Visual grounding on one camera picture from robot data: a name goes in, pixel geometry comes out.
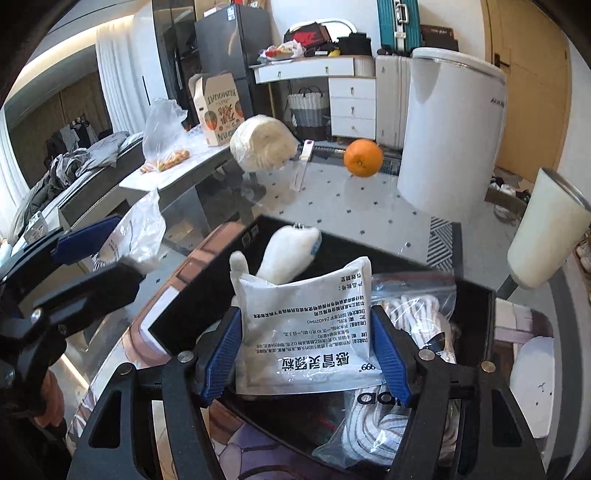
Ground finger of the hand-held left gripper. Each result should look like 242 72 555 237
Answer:
32 261 148 326
0 215 124 278

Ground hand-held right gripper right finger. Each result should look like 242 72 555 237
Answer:
369 305 546 480

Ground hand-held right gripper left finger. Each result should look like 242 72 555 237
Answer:
67 307 243 480

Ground clear plastic bag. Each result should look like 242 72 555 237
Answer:
90 188 167 278

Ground zip bag with white rope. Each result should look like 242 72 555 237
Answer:
369 270 458 361

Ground bagged white cable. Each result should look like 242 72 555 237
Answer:
311 337 462 472

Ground black cardboard box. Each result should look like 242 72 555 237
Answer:
148 213 497 480

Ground white medicine packet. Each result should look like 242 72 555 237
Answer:
229 256 386 395

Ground white plush toy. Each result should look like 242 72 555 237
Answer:
229 224 322 284

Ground person's left hand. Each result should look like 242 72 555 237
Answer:
28 369 65 430

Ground bed with grey clothes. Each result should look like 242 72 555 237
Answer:
0 131 148 259

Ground hanging dark clothes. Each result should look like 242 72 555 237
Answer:
46 117 100 158

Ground plastic bag of kumquats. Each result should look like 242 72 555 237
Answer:
141 98 192 174

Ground printed table mat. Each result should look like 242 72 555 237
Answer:
69 226 555 480

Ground white curtain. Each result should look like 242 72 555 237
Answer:
95 28 162 134

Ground printed fruit carton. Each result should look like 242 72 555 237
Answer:
188 70 245 147

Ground cream tumbler cup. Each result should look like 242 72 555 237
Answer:
506 167 591 291

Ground orange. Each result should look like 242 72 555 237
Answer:
343 137 385 178

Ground white peeler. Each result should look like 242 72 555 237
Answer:
288 138 317 193

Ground tall white trash can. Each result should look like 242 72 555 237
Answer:
397 46 508 217

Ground dark grey fridge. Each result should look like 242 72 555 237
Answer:
194 4 273 93

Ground woven basket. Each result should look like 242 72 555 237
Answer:
287 88 329 129

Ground white desk with drawers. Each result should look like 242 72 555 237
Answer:
249 55 377 139

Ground bagged food on desk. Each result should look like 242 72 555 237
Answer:
259 41 305 62

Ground red and black shoe box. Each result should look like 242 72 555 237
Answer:
283 21 331 49

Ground black bag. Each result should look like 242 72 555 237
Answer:
337 32 372 57

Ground wooden door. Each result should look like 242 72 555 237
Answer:
480 0 571 176

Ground stack of black boxes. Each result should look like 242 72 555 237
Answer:
418 23 460 51

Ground teal suitcase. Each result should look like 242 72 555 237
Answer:
376 0 421 54

